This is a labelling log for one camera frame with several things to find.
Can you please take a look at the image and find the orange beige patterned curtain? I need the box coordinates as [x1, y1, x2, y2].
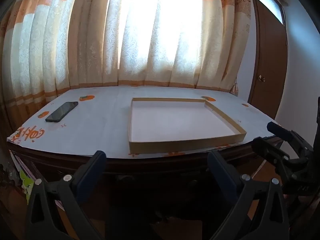
[0, 0, 253, 133]

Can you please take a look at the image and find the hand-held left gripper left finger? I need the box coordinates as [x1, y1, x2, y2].
[25, 151, 107, 240]

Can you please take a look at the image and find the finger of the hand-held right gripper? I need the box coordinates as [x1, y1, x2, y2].
[252, 137, 300, 178]
[267, 121, 313, 155]

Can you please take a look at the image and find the shallow cardboard box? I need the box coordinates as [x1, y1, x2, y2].
[128, 97, 247, 154]

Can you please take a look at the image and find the white orange-printed table cover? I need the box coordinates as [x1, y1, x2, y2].
[7, 86, 278, 159]

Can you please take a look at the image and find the brown wooden door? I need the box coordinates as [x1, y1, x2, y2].
[249, 0, 288, 120]

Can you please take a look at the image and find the black smartphone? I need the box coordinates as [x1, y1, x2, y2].
[45, 101, 79, 123]

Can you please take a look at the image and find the dark wooden desk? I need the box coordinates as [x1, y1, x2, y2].
[7, 135, 283, 230]

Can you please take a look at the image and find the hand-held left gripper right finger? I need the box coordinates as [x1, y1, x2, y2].
[208, 151, 290, 240]

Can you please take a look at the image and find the green printed bag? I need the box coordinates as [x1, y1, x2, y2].
[19, 170, 34, 196]

